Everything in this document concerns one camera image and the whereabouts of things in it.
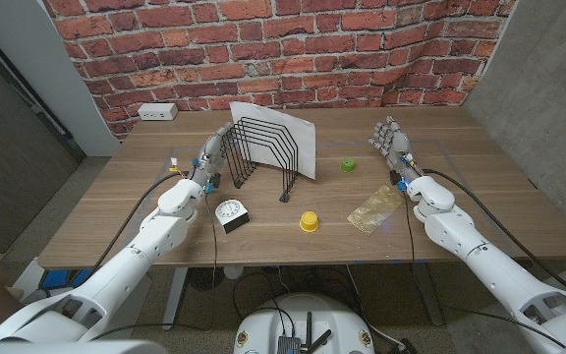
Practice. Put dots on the white power strip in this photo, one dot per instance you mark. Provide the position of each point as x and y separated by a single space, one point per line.
157 111

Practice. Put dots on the gold foil sheet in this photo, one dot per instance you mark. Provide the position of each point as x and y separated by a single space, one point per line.
374 211

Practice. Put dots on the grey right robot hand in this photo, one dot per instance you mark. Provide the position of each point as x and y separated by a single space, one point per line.
397 147

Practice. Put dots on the white paper sheet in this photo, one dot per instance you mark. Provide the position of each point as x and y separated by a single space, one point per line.
300 145

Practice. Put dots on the red brick printed backdrop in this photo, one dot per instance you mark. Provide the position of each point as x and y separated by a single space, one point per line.
312 49

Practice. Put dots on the black round floor stand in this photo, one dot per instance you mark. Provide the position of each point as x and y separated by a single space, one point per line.
204 279

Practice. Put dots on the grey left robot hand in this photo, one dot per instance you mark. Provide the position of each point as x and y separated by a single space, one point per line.
211 159

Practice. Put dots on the metal table leg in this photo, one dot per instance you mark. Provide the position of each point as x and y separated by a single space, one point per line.
175 295
428 295

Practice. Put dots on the white and black stopwatch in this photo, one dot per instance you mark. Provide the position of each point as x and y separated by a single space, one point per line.
229 212

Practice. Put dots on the yellow plastic cup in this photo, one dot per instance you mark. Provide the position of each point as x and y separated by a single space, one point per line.
309 222

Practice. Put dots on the grey electronics box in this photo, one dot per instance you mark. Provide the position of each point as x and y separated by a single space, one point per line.
288 345

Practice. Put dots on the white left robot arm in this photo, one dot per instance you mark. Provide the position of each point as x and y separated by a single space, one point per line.
130 260

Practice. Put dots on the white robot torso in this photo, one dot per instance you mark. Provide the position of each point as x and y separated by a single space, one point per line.
263 324

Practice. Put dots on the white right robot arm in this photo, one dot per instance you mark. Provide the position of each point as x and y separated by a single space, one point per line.
484 265

